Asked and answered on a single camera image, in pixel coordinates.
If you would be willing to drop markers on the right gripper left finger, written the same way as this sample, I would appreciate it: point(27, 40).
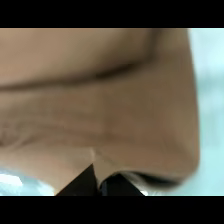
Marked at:
point(83, 185)

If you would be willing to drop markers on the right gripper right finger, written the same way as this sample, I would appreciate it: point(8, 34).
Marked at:
point(118, 186)

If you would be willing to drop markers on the tan shirt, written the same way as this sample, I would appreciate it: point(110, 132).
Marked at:
point(100, 100)

